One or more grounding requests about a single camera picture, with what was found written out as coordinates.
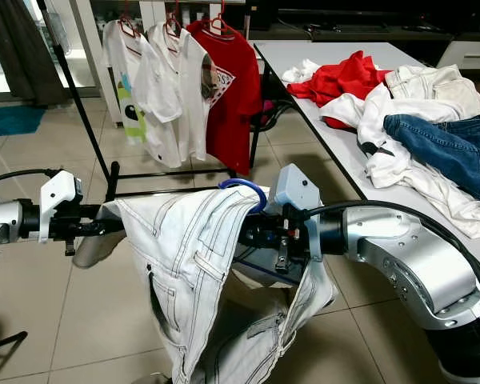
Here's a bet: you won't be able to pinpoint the blue plastic hanger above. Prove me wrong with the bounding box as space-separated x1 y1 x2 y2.
218 178 297 287

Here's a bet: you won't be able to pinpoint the white denim jeans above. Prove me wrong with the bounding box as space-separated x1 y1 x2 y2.
72 186 341 384

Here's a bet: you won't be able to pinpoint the red plastic hanger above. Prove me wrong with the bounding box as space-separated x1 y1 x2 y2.
204 0 241 38
164 0 186 38
120 0 143 38

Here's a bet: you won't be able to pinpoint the teal floor mat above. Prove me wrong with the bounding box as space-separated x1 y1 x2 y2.
0 106 37 138

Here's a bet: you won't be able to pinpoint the red t-shirt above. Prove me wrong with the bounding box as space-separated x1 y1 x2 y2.
186 20 265 177

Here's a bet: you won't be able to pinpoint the white printed t-shirt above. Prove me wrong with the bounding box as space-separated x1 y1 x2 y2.
102 20 169 167

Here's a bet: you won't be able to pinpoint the white shirt black label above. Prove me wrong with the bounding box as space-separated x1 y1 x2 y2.
320 82 480 239

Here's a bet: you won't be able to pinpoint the white collared shirt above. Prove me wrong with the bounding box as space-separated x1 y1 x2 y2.
140 22 213 169

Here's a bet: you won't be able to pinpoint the red garment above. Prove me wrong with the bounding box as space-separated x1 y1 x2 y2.
286 50 393 130

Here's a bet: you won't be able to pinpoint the small white cloth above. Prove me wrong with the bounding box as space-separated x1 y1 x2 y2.
282 58 321 83

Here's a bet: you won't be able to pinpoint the dark grey curtain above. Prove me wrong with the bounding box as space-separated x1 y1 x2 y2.
0 0 61 105

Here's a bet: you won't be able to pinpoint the cream denim jacket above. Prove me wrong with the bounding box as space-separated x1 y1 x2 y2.
384 62 480 121

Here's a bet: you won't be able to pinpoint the white low drawer unit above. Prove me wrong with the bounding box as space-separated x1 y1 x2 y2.
436 40 480 71

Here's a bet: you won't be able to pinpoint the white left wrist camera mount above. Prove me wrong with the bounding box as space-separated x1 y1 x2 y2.
38 170 85 243

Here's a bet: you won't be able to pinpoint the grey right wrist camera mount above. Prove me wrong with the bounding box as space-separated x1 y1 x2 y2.
274 164 325 261

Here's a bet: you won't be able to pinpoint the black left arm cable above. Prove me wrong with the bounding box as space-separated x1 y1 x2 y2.
0 166 49 189

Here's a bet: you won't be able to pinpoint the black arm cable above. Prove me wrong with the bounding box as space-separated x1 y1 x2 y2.
0 166 49 189
304 198 480 265

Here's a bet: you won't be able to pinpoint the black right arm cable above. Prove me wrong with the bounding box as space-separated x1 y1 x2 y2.
304 198 480 265

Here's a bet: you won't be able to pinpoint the metal garment rack black frame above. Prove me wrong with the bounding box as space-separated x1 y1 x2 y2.
32 0 281 202

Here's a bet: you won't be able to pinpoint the white table black frame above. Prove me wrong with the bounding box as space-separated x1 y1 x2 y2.
252 40 480 241

